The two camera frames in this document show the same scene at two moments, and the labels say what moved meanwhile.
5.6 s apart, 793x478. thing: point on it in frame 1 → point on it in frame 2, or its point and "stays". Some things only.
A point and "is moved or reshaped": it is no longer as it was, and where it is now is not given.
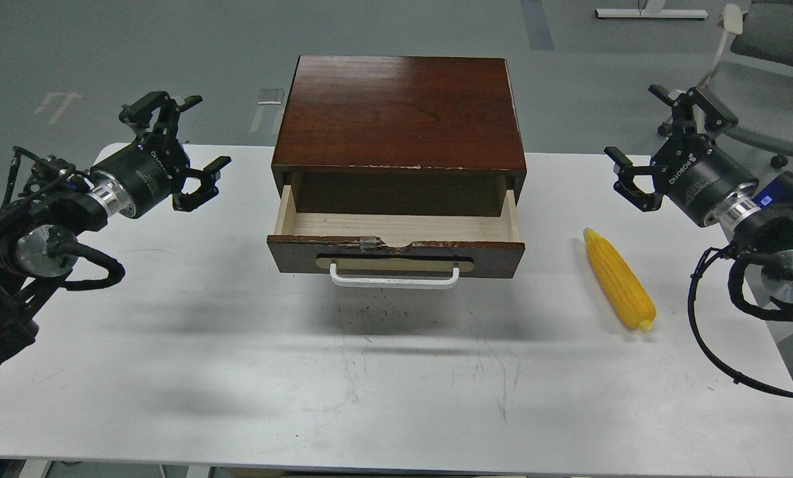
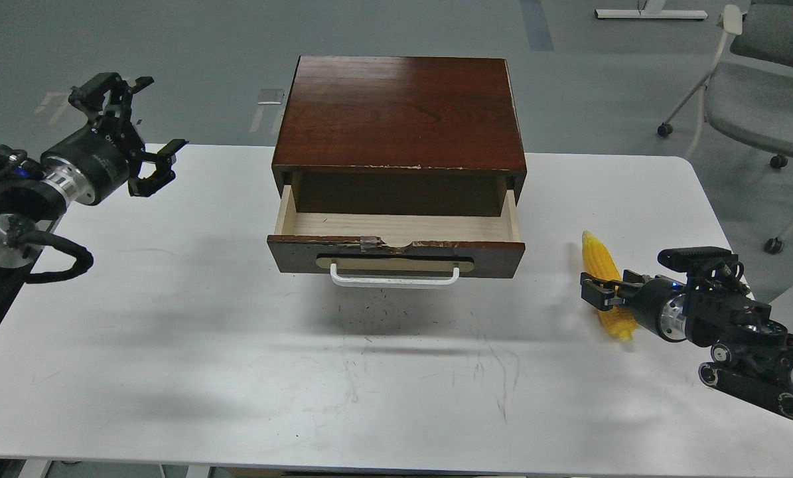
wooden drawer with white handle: (398, 251) stays
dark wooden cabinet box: (399, 135) stays
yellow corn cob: (626, 290) is moved or reshaped
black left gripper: (141, 177) → (96, 161)
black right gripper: (689, 168) → (657, 303)
